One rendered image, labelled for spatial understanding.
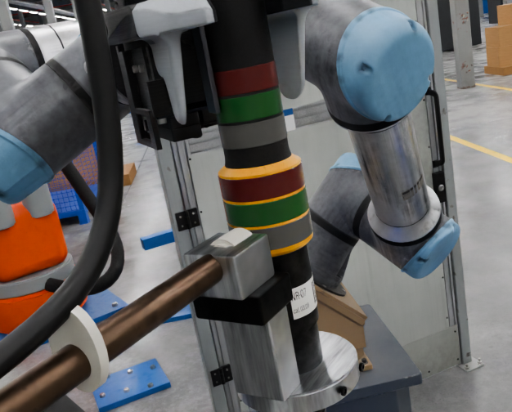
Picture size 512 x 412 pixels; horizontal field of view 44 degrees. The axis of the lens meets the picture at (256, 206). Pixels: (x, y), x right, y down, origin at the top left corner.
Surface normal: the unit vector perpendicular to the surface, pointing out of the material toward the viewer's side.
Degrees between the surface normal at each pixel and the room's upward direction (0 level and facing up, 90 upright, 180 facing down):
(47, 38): 50
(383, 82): 109
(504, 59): 90
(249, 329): 90
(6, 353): 54
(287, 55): 94
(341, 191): 59
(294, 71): 94
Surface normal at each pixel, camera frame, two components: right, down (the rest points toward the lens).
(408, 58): 0.57, 0.43
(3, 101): -0.31, -0.54
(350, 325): 0.14, 0.25
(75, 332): -0.52, 0.32
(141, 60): -0.90, 0.26
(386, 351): -0.18, -0.95
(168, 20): -0.73, 0.30
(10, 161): 0.38, 0.24
